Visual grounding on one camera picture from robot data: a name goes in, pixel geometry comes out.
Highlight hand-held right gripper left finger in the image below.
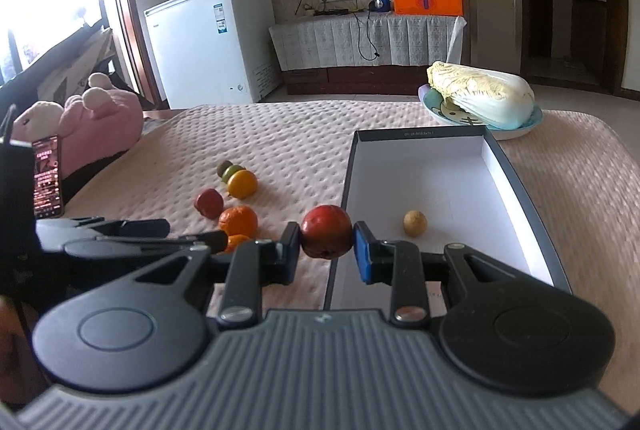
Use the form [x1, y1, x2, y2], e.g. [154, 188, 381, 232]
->
[107, 222, 301, 327]

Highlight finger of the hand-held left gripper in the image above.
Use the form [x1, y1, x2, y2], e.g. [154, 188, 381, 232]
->
[64, 230, 228, 261]
[36, 217, 171, 243]

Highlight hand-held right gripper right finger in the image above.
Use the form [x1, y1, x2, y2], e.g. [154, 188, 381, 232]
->
[353, 221, 571, 327]

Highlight orange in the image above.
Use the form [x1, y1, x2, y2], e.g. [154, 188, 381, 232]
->
[224, 234, 252, 254]
[218, 205, 260, 239]

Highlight small dark red fruit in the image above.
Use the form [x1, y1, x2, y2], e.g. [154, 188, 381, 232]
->
[194, 188, 225, 219]

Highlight red apple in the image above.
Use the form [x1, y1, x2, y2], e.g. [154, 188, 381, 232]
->
[300, 205, 354, 260]

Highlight small tan round fruit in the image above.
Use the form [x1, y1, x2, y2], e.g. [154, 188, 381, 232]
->
[403, 210, 429, 238]

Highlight yellow orange citrus fruit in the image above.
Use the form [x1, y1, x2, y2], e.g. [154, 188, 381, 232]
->
[227, 169, 259, 200]

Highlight white cardboard box dark rim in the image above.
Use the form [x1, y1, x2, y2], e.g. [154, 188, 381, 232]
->
[324, 126, 572, 311]

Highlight smartphone with lit screen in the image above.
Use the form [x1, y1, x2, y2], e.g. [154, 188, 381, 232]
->
[32, 135, 65, 219]

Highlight pink plush toy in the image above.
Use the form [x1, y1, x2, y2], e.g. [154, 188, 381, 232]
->
[12, 72, 144, 172]

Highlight flat printed cardboard box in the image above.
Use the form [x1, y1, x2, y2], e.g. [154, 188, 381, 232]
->
[30, 25, 124, 112]

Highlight blue printed plate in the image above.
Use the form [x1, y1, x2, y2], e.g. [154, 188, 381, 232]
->
[418, 83, 544, 141]

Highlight white chest freezer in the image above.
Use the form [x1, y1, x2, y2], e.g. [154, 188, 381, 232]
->
[144, 0, 281, 110]

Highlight napa cabbage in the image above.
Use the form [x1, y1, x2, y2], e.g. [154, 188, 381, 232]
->
[426, 61, 536, 130]

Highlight cabinet with lace cloth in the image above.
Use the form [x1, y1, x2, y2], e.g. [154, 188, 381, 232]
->
[268, 14, 469, 96]

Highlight black hanging cable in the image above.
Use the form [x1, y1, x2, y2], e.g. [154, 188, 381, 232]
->
[354, 9, 382, 59]

